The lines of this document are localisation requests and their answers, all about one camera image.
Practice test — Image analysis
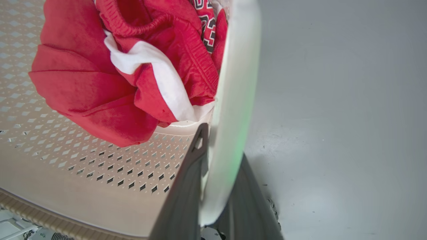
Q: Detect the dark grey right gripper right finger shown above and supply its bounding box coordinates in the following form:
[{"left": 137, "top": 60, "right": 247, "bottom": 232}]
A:
[{"left": 213, "top": 153, "right": 284, "bottom": 240}]

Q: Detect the white perforated plastic laundry basket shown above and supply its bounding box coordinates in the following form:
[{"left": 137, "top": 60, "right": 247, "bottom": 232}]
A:
[{"left": 0, "top": 0, "right": 262, "bottom": 240}]

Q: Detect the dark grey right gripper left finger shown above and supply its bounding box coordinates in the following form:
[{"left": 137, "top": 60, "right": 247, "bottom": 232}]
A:
[{"left": 149, "top": 123, "right": 209, "bottom": 240}]

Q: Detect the red jersey with black numbers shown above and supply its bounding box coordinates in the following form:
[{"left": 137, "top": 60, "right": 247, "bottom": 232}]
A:
[{"left": 191, "top": 0, "right": 217, "bottom": 54}]

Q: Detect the red and white garment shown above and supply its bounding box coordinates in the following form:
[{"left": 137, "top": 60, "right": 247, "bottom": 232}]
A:
[{"left": 28, "top": 0, "right": 228, "bottom": 148}]

